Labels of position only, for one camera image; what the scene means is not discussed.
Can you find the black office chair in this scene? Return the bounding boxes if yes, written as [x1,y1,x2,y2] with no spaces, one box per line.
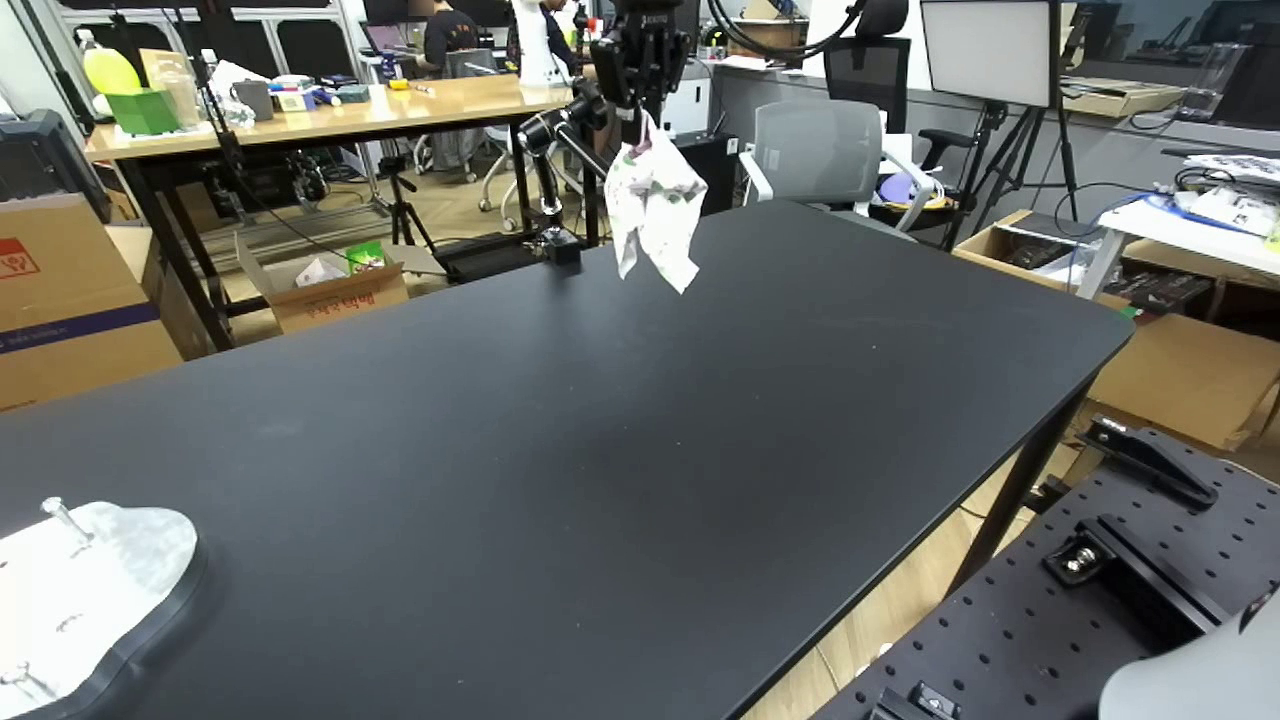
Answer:
[822,0,916,137]

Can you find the grey office chair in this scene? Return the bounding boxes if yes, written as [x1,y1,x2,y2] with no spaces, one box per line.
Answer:
[737,97,947,223]

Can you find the open cardboard box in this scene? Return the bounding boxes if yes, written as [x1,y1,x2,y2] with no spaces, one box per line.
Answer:
[260,239,411,336]

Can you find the wooden tray box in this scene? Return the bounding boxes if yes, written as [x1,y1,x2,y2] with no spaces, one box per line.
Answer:
[947,202,1141,302]

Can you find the tall black tripod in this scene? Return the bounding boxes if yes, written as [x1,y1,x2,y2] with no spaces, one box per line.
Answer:
[951,0,1090,250]

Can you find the yellow bag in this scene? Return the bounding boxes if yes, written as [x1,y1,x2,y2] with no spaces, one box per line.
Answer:
[78,27,148,105]

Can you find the black angled bracket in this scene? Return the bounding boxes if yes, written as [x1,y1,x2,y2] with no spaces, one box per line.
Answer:
[1075,416,1220,512]

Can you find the green box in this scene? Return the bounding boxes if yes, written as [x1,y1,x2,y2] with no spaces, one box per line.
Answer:
[104,88,185,138]

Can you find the seated person in black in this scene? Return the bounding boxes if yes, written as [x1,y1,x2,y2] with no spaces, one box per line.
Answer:
[407,0,495,80]

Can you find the white board panel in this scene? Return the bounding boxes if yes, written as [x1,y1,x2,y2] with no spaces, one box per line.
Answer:
[916,0,1059,113]

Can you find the black perforated breadboard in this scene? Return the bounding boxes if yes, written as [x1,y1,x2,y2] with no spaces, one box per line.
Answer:
[812,436,1280,720]

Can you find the black table leg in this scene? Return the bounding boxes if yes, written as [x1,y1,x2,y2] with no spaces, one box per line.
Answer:
[947,397,1079,591]

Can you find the small black tripod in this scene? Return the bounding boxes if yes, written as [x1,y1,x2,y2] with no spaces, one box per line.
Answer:
[376,146,440,254]

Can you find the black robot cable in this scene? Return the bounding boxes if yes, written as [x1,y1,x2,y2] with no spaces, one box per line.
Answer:
[702,0,871,67]

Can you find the black square mount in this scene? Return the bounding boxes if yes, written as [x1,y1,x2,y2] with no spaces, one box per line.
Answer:
[1042,527,1122,591]

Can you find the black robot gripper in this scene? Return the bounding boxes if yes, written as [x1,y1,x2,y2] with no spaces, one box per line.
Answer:
[593,5,693,137]

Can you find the long wooden table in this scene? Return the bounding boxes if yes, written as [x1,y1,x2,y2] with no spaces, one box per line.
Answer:
[84,70,607,353]

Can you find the white plastic base plate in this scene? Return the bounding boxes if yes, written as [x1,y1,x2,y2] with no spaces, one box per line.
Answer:
[0,492,203,720]

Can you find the white cloth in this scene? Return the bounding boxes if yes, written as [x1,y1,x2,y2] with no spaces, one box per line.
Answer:
[601,108,711,301]

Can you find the black flat floor plate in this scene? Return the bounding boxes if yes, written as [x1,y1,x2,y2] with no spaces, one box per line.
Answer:
[435,229,554,286]

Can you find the white side table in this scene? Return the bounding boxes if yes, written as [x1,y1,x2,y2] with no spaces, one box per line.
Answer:
[1071,153,1280,302]

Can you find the grey rounded cover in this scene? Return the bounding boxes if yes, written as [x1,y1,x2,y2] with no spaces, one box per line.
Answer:
[1096,594,1280,720]

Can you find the flat cardboard box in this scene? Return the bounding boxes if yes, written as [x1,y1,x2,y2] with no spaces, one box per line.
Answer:
[1079,308,1280,458]

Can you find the large closed cardboard box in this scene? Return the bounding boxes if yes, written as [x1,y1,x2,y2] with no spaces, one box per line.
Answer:
[0,186,189,416]

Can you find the black equipment case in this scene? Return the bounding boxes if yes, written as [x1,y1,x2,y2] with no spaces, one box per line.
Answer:
[0,108,113,223]

